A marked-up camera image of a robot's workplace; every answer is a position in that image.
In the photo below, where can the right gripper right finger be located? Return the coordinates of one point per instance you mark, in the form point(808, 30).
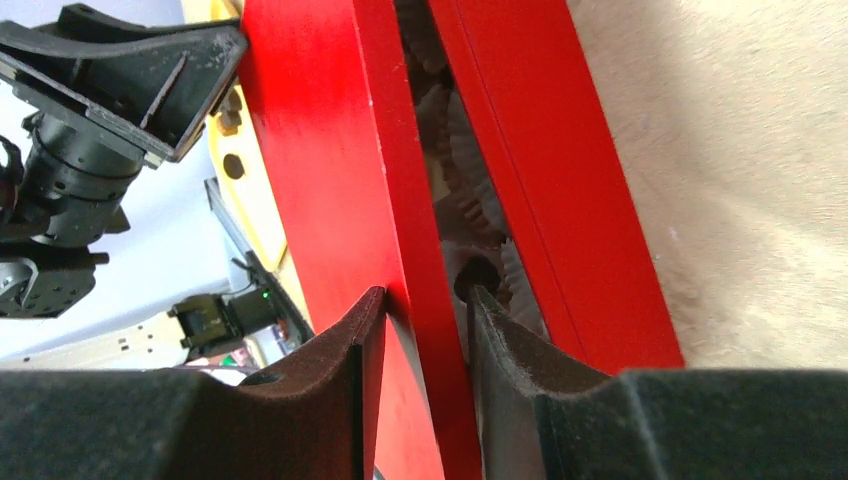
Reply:
point(544, 415)

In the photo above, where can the red compartment box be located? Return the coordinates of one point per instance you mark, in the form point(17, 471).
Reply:
point(527, 150)

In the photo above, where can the yellow plastic tray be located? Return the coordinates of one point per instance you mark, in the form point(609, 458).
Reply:
point(246, 191)

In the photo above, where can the black metal base rail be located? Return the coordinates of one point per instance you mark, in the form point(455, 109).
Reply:
point(216, 323)

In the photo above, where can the red box lid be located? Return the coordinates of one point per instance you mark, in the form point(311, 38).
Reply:
point(327, 88)

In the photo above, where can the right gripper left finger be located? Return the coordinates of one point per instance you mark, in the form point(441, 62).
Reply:
point(311, 415)

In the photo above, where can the dark round chocolate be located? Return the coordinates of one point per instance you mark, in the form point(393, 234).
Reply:
point(476, 271)

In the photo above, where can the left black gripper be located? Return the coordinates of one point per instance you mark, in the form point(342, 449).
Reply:
point(142, 92)

